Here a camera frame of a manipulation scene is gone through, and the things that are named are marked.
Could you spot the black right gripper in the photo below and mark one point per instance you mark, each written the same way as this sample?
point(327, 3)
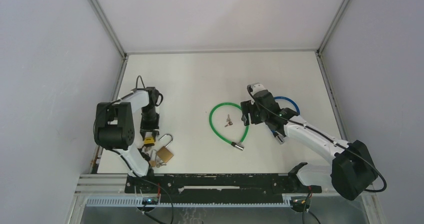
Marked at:
point(247, 107)

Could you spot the large brass padlock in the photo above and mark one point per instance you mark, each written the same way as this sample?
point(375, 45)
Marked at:
point(164, 153)

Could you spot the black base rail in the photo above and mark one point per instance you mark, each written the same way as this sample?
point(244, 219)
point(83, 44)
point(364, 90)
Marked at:
point(256, 189)

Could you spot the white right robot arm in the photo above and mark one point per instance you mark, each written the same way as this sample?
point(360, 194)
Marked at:
point(351, 169)

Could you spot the green lock silver keys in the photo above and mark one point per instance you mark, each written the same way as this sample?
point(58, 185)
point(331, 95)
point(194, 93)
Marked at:
point(228, 121)

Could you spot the small brass padlock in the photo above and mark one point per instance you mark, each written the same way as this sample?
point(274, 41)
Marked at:
point(153, 158)

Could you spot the blue cable lock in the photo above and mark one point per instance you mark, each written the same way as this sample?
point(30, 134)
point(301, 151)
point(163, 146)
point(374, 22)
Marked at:
point(293, 106)

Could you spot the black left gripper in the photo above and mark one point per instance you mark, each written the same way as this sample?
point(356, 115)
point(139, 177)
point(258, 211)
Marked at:
point(153, 128)

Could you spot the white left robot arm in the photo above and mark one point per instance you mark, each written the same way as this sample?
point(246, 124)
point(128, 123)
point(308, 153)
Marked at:
point(114, 129)

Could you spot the yellow tag padlock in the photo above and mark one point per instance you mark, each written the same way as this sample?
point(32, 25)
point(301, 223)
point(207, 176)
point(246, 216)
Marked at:
point(149, 142)

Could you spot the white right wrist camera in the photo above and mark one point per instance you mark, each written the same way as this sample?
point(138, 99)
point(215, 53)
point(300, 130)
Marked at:
point(255, 88)

